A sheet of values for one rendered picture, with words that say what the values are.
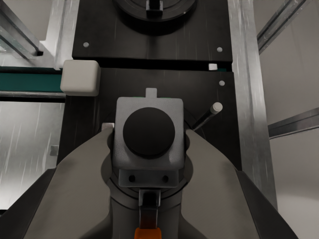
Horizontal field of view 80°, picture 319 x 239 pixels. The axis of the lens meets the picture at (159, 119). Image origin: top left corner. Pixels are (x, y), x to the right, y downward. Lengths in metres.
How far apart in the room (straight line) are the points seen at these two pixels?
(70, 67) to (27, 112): 0.13
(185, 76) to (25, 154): 0.27
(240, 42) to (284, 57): 0.18
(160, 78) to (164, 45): 0.06
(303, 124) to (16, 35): 0.38
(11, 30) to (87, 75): 0.10
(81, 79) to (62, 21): 0.13
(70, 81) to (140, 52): 0.11
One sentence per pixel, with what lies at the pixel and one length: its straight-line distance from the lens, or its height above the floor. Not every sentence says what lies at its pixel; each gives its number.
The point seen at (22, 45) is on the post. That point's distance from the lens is 0.33.
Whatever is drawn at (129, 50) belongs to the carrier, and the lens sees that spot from 0.31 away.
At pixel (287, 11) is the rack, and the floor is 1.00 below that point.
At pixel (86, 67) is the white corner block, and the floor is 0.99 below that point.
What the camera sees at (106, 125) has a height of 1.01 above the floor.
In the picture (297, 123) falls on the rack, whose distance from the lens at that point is 0.31.
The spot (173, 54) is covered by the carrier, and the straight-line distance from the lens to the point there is 0.30.
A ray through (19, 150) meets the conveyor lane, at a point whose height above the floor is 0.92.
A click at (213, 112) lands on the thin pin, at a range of 0.17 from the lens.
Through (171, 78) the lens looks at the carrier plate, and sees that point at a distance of 0.28.
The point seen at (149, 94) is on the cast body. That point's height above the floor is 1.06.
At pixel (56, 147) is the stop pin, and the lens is 0.29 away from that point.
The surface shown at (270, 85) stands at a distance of 0.47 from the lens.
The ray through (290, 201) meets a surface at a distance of 0.45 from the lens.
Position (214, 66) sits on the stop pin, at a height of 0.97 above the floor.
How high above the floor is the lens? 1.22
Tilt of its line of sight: 76 degrees down
